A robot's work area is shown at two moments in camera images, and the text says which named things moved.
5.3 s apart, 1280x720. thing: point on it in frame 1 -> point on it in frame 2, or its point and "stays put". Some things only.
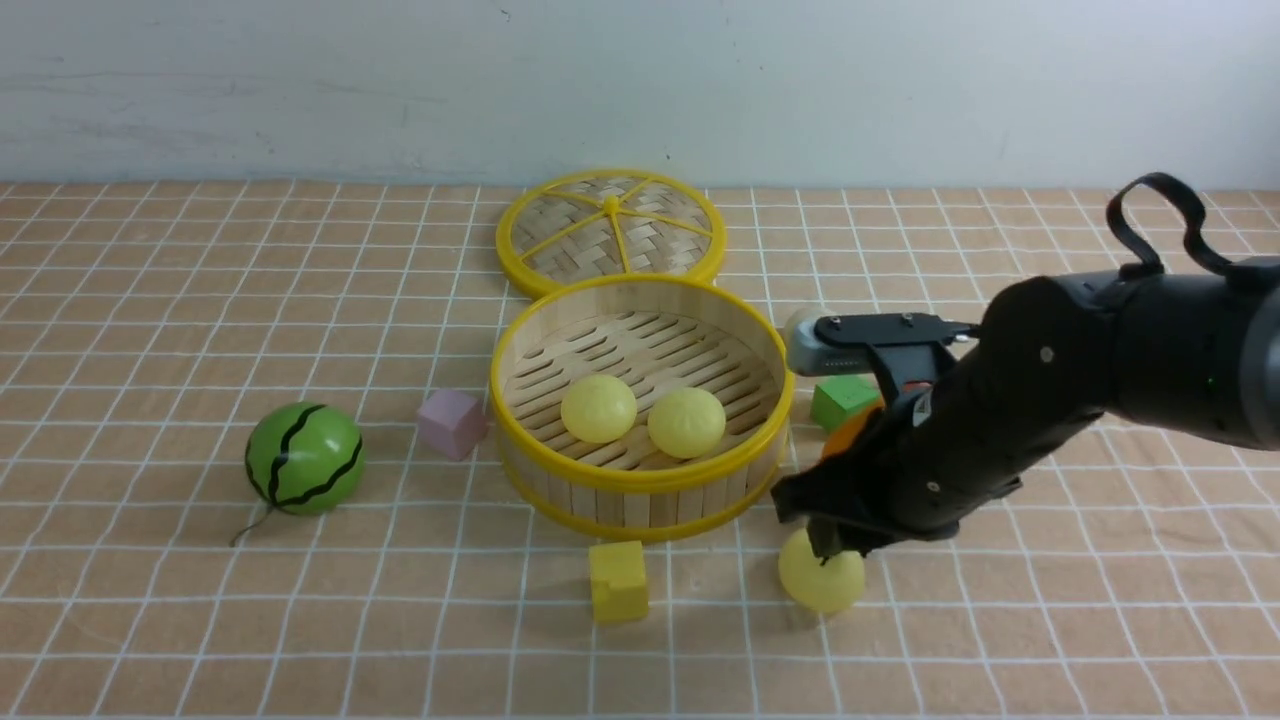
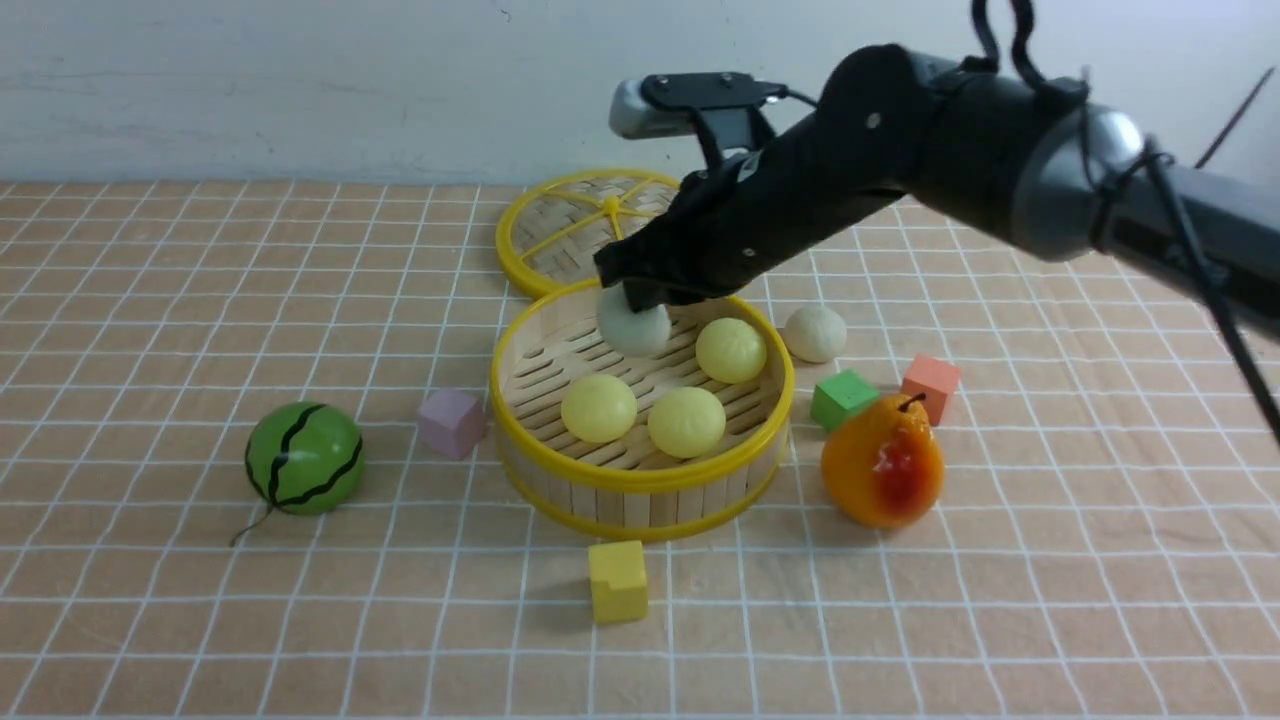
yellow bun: [599, 408] stays put
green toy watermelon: [305, 458] stays put
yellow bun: [819, 587] -> [729, 350]
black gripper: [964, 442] -> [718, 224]
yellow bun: [686, 422] stays put
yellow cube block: [618, 582] stays put
